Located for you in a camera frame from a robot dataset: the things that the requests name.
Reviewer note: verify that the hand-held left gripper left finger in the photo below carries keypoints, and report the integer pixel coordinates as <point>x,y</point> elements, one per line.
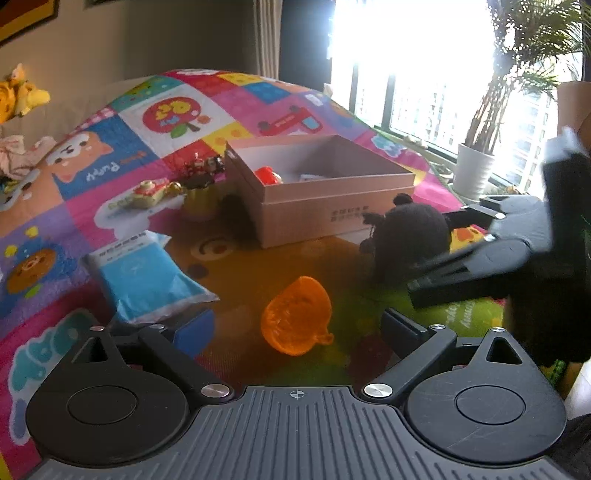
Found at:
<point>196,330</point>

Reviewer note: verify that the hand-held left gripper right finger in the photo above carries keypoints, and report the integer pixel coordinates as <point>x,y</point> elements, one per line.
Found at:
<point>401,325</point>

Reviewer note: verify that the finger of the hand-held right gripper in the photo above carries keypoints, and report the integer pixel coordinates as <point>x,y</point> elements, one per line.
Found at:
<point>475,272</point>
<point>478,215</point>

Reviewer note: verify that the black plush toy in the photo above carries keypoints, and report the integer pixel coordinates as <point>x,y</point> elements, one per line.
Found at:
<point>408,235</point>

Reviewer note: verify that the blue tissue packet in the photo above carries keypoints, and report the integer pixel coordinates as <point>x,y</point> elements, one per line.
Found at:
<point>138,277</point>

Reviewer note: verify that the orange plastic pumpkin cup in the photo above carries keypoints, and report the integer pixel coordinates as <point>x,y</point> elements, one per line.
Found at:
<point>295,318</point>

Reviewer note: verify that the pink cardboard box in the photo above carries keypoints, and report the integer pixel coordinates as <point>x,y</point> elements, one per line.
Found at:
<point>318,207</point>

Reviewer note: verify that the green and pink toy teapot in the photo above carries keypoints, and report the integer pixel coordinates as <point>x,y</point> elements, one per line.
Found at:
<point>150,191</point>

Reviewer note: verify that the white plant pot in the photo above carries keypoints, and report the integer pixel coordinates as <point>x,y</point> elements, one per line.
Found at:
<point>473,170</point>

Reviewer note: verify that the yellow cup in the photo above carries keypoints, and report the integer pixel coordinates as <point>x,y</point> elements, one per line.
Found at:
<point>201,203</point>

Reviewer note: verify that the green palm plant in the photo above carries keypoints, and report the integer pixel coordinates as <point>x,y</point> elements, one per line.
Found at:
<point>503,69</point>

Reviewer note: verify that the colourful printed play mat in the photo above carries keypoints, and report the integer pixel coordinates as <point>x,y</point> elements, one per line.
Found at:
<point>106,207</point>

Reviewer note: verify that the small toy figures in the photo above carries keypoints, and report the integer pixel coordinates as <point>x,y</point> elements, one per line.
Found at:
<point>203,167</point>

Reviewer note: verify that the window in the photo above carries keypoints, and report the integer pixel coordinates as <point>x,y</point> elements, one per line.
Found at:
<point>415,60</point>

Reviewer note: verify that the red toy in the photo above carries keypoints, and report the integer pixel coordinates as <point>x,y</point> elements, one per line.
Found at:
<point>268,176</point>

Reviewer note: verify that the pink crumpled clothes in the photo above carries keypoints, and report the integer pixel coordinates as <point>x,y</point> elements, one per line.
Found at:
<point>21,154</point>

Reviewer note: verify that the beige sofa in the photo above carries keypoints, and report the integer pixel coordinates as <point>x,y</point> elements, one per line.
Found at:
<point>55,124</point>

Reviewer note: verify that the grey curtain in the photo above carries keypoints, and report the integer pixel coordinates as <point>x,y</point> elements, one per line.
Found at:
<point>268,37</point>

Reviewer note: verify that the yellow and green plush toy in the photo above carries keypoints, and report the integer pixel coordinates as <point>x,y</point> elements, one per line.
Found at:
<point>27,92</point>

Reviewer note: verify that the dark framed wall picture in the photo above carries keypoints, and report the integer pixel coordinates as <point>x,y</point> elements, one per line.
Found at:
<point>23,14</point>

